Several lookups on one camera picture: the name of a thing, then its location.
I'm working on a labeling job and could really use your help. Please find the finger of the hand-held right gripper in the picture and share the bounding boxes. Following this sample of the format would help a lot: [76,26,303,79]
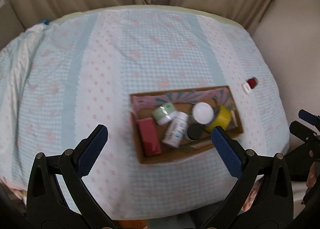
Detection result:
[289,120,320,142]
[298,109,320,127]

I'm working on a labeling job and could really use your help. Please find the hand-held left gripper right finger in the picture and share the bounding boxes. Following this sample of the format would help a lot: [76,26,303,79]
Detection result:
[211,126,294,229]

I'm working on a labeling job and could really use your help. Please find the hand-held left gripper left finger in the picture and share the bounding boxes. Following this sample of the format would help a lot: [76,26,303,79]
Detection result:
[26,124,118,229]

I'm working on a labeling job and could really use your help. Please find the black lid jar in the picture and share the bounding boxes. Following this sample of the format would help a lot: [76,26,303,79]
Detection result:
[186,123,204,142]

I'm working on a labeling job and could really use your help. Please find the white lid jar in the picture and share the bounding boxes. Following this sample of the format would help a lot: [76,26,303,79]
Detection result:
[191,102,214,124]

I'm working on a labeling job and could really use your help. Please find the white pill bottle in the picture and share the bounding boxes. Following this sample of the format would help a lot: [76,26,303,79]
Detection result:
[162,111,189,148]

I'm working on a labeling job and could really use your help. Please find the cardboard box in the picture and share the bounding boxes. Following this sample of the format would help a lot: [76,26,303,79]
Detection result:
[129,85,244,165]

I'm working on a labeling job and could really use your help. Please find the red rectangular box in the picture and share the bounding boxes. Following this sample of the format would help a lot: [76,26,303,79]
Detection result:
[136,117,162,157]

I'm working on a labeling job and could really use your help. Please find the pale green jar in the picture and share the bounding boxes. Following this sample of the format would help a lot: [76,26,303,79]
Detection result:
[152,102,177,126]

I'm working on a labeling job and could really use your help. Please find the person's right hand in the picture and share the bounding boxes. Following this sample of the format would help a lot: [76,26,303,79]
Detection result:
[305,150,320,188]

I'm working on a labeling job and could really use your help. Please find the pink floral cloth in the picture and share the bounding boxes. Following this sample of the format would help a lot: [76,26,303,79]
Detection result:
[241,171,265,212]

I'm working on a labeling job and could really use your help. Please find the small red white object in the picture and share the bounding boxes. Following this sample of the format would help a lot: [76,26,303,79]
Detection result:
[242,77,259,94]

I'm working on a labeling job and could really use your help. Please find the blue checked printed blanket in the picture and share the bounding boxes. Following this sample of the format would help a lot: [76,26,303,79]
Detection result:
[0,6,290,219]

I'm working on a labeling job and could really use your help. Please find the orange object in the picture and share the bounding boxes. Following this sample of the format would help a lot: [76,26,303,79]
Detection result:
[117,219,148,229]

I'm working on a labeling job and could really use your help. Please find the white crumpled quilt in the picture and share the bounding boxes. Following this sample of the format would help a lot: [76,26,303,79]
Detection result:
[0,24,48,94]

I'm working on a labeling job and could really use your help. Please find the pale green mattress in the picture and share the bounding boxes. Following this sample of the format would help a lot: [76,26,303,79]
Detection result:
[49,5,247,28]

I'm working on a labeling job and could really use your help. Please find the grey headboard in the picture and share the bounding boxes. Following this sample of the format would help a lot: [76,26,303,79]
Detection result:
[0,1,27,50]

